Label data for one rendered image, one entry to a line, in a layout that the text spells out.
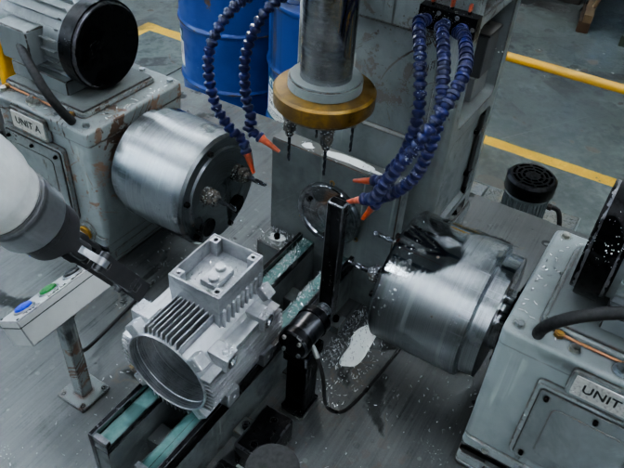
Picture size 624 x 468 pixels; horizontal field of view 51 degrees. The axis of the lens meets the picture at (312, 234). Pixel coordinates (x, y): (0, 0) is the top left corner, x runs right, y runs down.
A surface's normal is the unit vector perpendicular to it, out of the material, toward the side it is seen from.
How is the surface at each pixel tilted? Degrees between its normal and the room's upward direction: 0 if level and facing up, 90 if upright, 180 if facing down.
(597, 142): 0
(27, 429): 0
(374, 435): 0
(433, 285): 43
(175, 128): 10
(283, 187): 90
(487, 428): 90
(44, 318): 57
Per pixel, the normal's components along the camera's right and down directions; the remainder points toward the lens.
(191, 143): -0.10, -0.58
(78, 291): 0.74, -0.09
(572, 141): 0.06, -0.76
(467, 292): -0.29, -0.25
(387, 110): -0.54, 0.52
